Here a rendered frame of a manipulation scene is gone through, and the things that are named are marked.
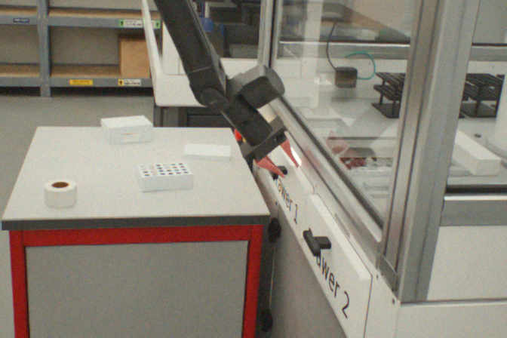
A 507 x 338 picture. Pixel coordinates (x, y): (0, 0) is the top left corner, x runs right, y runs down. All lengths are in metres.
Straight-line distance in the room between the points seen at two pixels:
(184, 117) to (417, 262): 1.40
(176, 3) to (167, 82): 1.02
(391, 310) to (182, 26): 0.56
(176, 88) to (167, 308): 0.77
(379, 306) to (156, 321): 0.80
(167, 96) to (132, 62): 3.05
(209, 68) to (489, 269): 0.57
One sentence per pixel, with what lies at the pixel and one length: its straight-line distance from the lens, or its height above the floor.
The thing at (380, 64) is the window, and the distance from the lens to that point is 0.99.
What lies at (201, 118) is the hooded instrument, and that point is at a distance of 2.19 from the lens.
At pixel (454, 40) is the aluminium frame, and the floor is 1.28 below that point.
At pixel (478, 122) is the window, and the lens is 0.86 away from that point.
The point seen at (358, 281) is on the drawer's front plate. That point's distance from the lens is 0.98.
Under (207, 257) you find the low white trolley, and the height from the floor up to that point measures 0.64.
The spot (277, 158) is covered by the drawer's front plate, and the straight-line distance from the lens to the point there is 1.46.
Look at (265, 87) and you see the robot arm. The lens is 1.22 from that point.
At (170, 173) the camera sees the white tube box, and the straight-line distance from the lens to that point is 1.63.
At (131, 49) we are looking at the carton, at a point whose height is 0.36.
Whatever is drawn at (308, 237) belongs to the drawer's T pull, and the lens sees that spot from 1.10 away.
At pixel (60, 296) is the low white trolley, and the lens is 1.61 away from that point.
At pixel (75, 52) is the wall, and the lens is 5.59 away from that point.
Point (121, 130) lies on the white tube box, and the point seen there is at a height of 0.80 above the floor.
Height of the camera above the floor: 1.41
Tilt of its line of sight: 20 degrees down
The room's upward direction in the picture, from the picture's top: 4 degrees clockwise
